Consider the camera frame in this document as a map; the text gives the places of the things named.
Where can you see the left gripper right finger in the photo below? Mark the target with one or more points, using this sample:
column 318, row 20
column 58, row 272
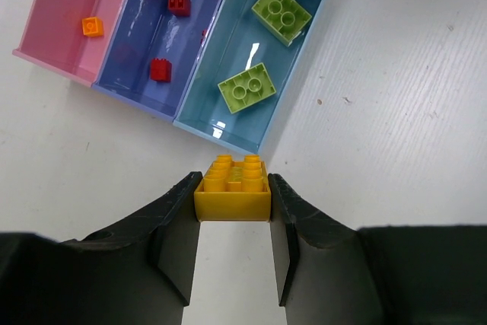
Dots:
column 328, row 273

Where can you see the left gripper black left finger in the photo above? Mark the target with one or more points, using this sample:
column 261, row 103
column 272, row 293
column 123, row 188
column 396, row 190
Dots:
column 138, row 270

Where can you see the yellow duplo brick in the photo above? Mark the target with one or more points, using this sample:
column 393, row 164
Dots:
column 234, row 191

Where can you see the light green duplo brick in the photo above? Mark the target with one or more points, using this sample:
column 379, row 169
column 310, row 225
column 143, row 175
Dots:
column 285, row 19
column 247, row 88

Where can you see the dark blue container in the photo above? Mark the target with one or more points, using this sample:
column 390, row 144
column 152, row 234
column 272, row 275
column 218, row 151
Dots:
column 147, row 30

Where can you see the light blue container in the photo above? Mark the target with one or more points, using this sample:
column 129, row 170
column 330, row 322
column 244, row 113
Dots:
column 237, row 41

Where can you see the orange lego in pink bin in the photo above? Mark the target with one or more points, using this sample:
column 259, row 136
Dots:
column 92, row 27

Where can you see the pink container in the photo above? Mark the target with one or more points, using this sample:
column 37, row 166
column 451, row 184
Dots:
column 53, row 37

